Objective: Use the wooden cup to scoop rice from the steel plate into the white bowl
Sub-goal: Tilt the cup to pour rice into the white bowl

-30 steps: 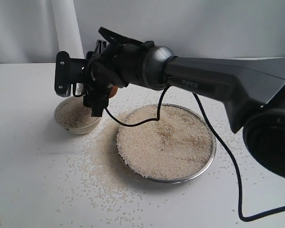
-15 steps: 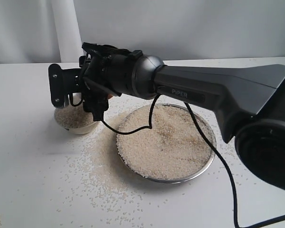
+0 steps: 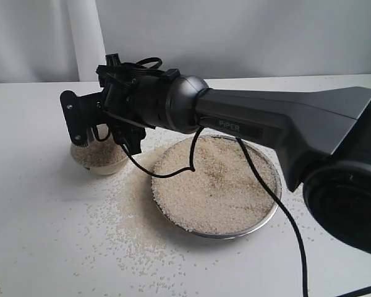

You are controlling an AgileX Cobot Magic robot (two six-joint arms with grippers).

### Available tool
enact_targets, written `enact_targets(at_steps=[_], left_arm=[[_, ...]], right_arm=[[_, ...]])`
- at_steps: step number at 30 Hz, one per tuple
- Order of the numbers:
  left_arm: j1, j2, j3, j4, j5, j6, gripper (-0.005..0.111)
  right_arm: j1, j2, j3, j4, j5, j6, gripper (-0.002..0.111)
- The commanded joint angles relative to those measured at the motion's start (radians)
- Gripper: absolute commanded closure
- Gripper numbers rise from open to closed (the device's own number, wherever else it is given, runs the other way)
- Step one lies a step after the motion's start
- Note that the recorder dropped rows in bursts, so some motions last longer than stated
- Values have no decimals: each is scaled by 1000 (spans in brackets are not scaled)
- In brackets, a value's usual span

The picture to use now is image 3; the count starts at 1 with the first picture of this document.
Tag rice in white bowl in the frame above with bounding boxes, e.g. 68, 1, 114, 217
70, 136, 127, 168

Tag rice in steel tray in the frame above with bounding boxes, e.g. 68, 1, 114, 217
151, 135, 278, 236

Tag white backdrop curtain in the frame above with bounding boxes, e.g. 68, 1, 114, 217
0, 1, 371, 83

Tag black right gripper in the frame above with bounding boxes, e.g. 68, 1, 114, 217
96, 54, 170, 155

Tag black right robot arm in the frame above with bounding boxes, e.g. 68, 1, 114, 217
96, 54, 371, 254

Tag white ceramic bowl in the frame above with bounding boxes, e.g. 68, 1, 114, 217
79, 157, 129, 175

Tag black camera cable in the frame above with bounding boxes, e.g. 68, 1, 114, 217
92, 57, 371, 297

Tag spilled rice on table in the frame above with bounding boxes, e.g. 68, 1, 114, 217
49, 123, 371, 297

